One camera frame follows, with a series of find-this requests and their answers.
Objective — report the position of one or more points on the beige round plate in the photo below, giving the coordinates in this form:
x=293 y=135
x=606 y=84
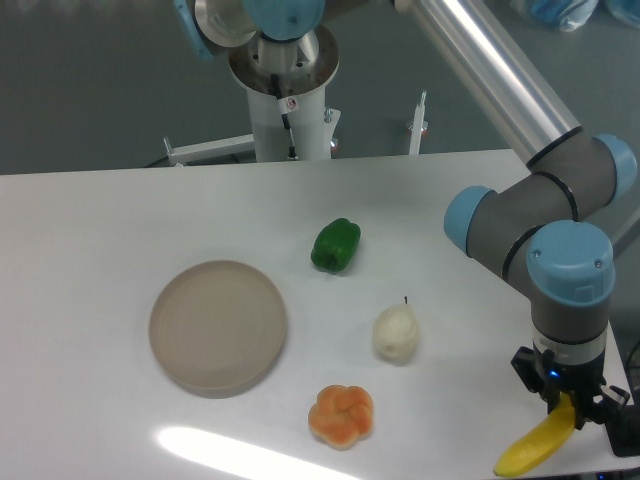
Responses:
x=217 y=328

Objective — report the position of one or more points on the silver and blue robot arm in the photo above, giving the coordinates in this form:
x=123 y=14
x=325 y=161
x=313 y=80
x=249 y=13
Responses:
x=535 y=235

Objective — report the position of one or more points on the blue plastic bag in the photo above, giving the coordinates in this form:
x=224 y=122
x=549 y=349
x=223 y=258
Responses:
x=568 y=16

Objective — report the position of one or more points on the yellow banana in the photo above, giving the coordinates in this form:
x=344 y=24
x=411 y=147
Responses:
x=539 y=444

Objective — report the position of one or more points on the white frame bracket right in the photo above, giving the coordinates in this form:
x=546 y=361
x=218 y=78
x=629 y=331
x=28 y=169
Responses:
x=418 y=125

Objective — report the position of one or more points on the white frame bracket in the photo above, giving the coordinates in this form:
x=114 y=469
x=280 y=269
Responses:
x=208 y=150
x=418 y=125

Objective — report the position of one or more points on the white pear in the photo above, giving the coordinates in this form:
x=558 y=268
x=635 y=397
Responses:
x=396 y=333

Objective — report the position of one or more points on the white frame bracket left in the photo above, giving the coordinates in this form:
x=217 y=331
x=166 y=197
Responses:
x=208 y=150

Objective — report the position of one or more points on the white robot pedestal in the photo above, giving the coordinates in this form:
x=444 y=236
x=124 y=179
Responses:
x=295 y=127

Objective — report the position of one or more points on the green bell pepper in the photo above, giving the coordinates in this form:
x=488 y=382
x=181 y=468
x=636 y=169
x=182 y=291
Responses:
x=335 y=245

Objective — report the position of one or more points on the orange knotted bread roll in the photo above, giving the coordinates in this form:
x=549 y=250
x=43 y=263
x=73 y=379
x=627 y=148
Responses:
x=341 y=416

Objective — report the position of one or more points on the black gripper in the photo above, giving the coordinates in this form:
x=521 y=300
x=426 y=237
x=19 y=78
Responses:
x=551 y=366

